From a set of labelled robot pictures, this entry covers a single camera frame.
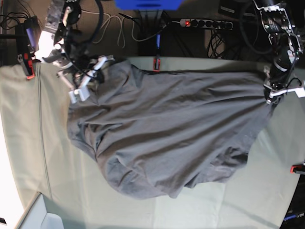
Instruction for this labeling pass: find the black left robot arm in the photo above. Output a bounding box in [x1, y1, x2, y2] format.
[253, 0, 305, 104]

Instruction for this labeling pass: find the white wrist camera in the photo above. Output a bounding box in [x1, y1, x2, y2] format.
[69, 87, 90, 104]
[295, 82, 305, 98]

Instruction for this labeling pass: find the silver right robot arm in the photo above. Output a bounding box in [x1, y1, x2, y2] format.
[35, 0, 104, 90]

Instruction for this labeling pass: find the white thin cable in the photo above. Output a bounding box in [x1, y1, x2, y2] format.
[91, 13, 167, 48]

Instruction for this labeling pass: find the green table cloth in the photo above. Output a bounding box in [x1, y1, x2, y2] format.
[0, 57, 305, 229]

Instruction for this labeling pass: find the grey t-shirt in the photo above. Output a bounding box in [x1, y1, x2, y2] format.
[67, 61, 274, 199]

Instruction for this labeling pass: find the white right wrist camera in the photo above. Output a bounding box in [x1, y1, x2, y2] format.
[69, 87, 90, 104]

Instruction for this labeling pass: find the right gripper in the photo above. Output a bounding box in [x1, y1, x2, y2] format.
[53, 55, 114, 91]

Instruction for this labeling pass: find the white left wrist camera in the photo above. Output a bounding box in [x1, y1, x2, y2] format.
[295, 82, 305, 98]

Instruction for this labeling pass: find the red right clamp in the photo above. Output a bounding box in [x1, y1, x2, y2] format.
[290, 164, 305, 175]

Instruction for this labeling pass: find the white power strip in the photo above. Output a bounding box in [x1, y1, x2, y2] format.
[179, 19, 234, 31]

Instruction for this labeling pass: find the red centre clamp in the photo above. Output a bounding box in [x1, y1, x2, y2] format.
[153, 56, 161, 72]

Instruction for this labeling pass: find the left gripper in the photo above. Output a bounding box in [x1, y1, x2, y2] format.
[264, 66, 304, 104]

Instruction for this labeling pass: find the red black left clamp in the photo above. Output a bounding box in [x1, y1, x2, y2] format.
[17, 53, 35, 80]

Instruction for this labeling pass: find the blue box top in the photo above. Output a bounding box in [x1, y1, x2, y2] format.
[115, 0, 183, 10]

